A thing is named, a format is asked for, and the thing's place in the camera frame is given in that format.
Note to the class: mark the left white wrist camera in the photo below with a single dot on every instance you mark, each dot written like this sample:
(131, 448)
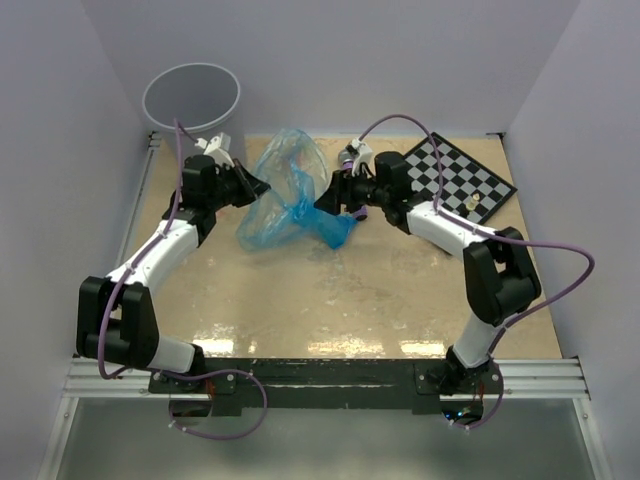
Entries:
(217, 147)

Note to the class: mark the black and silver chessboard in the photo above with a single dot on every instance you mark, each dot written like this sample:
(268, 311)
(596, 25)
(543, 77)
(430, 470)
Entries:
(462, 176)

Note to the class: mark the blue plastic trash bag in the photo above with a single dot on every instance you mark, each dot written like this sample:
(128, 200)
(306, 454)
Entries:
(295, 168)

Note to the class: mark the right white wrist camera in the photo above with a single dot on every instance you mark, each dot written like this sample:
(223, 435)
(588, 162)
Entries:
(360, 153)

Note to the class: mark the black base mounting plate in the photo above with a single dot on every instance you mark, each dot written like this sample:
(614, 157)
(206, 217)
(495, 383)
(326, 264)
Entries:
(418, 385)

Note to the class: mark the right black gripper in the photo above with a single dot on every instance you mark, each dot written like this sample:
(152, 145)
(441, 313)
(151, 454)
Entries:
(340, 193)

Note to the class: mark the grey plastic trash bin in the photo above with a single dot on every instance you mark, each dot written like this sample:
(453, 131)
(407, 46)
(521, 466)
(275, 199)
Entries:
(199, 95)

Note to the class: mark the white chess piece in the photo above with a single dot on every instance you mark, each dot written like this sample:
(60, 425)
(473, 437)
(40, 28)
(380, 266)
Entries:
(473, 202)

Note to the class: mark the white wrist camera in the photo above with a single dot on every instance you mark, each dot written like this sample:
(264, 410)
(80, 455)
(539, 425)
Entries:
(217, 147)
(360, 153)

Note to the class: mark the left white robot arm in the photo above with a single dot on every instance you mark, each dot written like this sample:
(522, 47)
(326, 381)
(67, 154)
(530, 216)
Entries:
(116, 319)

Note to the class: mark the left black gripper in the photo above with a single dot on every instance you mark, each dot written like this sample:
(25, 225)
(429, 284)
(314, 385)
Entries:
(256, 185)

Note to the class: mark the purple glitter toy microphone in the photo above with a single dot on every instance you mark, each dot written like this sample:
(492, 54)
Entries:
(346, 159)

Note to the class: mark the left aluminium rail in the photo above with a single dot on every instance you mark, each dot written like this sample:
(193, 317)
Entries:
(154, 141)

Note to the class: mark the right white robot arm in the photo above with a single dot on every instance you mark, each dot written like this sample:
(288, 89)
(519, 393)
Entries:
(500, 278)

